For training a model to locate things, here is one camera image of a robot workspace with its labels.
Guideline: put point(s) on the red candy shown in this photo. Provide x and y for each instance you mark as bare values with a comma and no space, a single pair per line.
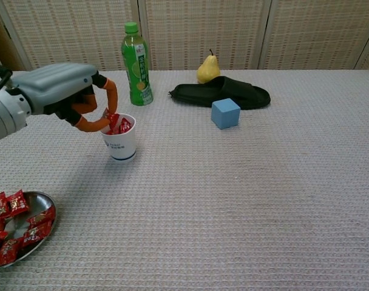
113,119
125,125
113,131

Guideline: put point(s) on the white woven tablecloth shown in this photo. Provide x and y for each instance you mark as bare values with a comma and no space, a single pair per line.
233,197

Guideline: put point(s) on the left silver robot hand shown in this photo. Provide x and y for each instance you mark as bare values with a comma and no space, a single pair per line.
54,82

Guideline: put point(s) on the round silver metal plate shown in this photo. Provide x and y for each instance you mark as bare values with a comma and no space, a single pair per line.
40,201

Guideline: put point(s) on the black slipper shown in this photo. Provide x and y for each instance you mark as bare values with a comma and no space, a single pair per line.
233,91

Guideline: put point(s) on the brown wooden board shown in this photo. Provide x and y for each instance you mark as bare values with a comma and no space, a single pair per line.
2,39

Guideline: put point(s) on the yellow pear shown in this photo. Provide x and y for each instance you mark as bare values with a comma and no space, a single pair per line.
208,71

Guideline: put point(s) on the light blue foam cube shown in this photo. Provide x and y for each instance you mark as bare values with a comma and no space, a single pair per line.
225,116

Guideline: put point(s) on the red candy packets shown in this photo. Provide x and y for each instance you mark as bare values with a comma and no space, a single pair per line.
35,232

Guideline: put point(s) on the green plastic drink bottle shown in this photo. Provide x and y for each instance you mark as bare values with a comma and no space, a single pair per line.
137,75

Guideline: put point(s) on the white paper cup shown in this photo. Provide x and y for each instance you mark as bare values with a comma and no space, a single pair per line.
122,148

